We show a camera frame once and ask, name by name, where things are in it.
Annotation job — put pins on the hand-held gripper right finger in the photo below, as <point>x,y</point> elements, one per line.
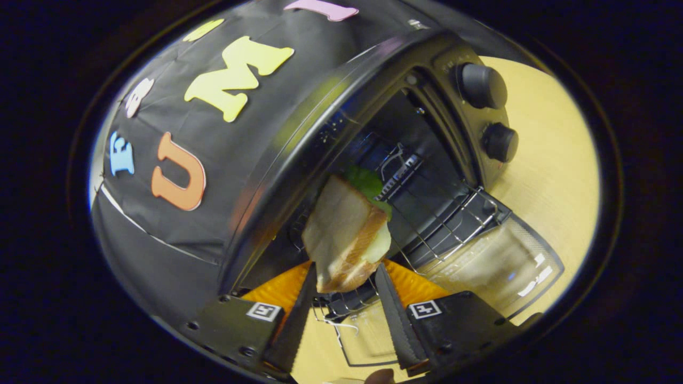
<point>397,320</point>

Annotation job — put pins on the black toaster oven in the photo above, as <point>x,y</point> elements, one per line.
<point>299,133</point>

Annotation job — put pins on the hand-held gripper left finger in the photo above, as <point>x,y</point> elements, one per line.
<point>299,325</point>

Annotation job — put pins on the sandwich with lettuce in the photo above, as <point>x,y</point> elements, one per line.
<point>341,224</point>

